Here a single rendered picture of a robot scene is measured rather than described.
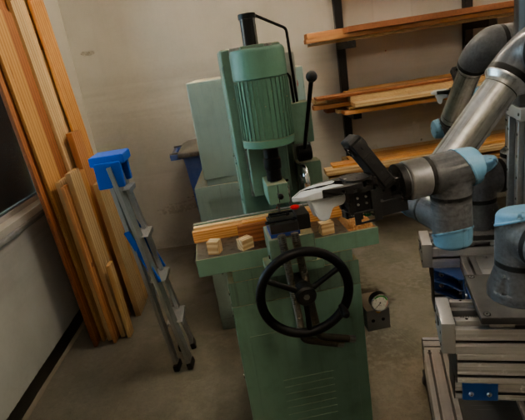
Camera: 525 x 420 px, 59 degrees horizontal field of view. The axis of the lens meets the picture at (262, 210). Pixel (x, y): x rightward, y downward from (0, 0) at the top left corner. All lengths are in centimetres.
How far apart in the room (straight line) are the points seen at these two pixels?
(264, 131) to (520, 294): 83
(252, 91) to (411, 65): 272
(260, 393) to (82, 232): 148
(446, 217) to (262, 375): 99
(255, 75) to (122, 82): 258
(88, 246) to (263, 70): 171
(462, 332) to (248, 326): 68
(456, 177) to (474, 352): 57
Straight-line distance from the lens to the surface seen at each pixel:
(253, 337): 162
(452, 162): 91
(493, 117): 110
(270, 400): 178
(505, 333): 132
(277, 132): 148
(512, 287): 127
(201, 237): 162
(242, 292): 154
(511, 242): 122
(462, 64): 168
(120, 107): 397
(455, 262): 176
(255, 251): 148
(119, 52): 395
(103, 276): 286
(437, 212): 94
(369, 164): 85
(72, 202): 274
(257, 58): 145
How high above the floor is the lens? 147
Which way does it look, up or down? 18 degrees down
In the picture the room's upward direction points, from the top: 9 degrees counter-clockwise
